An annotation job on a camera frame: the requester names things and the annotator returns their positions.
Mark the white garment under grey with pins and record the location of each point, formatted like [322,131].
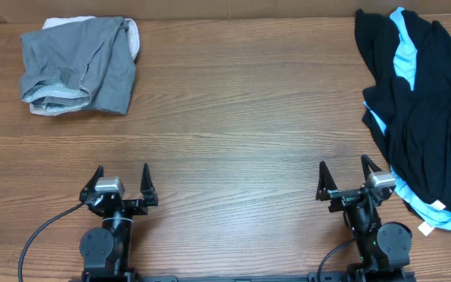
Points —
[132,33]

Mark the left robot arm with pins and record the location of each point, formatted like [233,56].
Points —
[106,249]

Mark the black t-shirt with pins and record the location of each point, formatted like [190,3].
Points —
[417,139]

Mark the folded grey shirt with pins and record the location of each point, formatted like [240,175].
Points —
[78,66]

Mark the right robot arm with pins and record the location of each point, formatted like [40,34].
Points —
[384,248]

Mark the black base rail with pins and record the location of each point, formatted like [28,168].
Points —
[241,279]

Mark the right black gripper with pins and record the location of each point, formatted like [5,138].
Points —
[344,198]

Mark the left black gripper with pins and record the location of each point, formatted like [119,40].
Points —
[149,193]

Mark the light blue t-shirt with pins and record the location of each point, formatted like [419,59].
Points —
[434,215]

